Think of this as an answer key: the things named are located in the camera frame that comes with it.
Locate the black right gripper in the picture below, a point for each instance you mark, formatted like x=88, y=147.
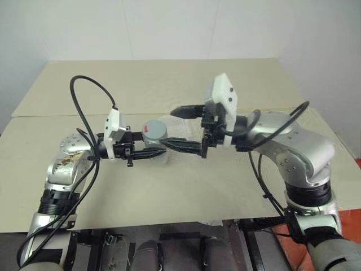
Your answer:
x=212, y=124

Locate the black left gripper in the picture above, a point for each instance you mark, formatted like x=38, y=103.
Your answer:
x=124, y=149

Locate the clear plastic jar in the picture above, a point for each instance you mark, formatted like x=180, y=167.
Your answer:
x=180, y=128

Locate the grey cylinder with red label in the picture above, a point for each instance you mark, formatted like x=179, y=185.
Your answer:
x=154, y=131

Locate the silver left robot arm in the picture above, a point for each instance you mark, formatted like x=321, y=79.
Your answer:
x=65, y=169

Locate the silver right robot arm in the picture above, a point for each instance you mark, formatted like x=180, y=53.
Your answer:
x=299, y=146

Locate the dark rounded shape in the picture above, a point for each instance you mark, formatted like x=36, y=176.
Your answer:
x=148, y=255

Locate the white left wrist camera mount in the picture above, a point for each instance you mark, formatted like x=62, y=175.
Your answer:
x=111, y=127

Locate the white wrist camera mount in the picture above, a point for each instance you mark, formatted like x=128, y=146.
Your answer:
x=224, y=90
x=111, y=127

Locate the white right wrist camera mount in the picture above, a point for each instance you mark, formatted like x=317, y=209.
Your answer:
x=224, y=90

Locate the grey metal bracket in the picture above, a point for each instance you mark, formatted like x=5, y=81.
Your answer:
x=114, y=251

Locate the black metal table frame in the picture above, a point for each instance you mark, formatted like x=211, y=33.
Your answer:
x=253, y=245

